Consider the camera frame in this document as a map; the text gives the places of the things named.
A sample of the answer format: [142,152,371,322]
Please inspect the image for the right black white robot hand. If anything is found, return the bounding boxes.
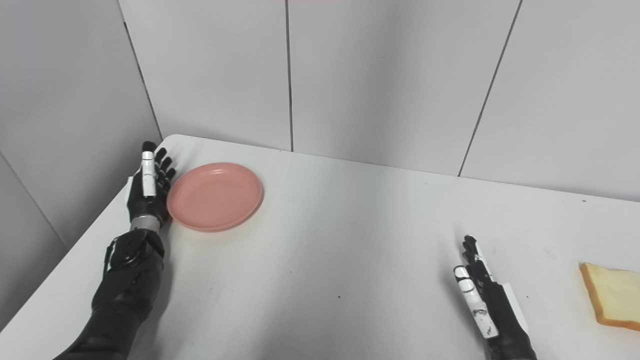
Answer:
[453,235,539,360]

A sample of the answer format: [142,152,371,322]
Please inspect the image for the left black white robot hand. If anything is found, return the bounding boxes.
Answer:
[125,141,177,231]

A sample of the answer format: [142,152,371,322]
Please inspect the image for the pink round plate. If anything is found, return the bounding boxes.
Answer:
[166,162,264,233]

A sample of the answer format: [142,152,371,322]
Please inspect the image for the slice of bread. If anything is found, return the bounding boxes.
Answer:
[579,262,640,332]

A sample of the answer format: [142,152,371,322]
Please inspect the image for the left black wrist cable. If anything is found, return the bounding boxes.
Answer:
[102,237,119,279]

